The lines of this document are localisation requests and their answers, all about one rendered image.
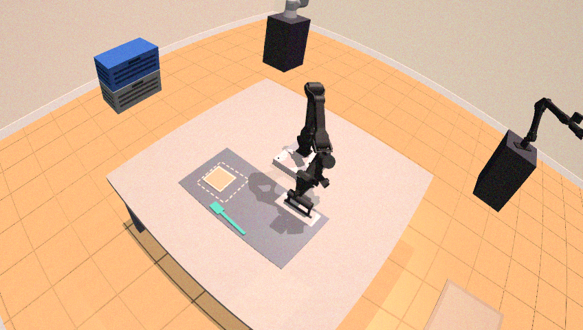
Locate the peach square tile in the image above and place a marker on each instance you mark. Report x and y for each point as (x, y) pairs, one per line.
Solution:
(219, 179)

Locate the small teal trowel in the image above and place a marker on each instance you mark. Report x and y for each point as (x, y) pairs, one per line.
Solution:
(218, 209)

